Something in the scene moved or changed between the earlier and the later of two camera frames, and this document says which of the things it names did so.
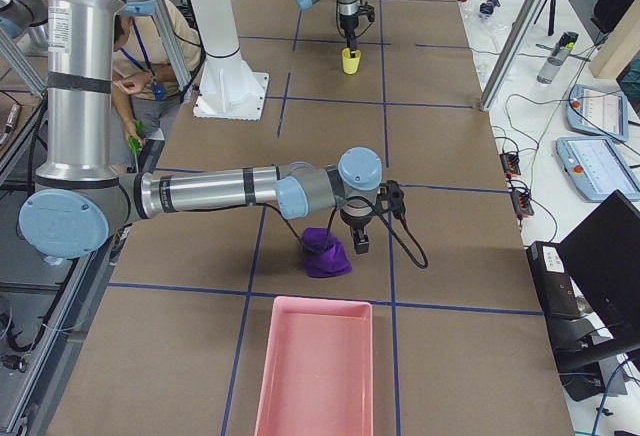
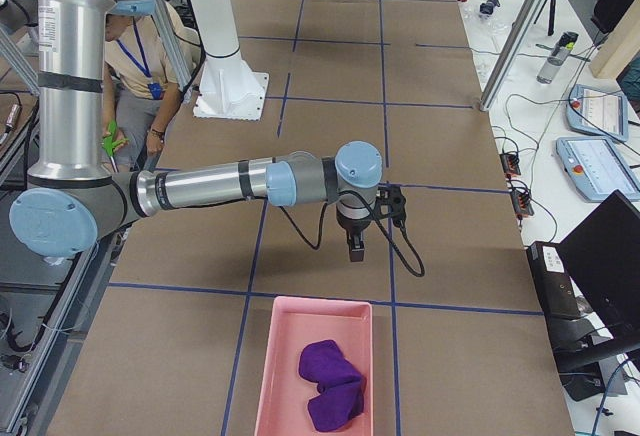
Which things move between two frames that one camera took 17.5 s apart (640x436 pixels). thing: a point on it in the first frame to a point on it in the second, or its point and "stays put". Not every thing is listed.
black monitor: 603,258 stays put
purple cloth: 324,255 to 340,384
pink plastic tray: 317,377 stays put
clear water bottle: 557,57 stays put
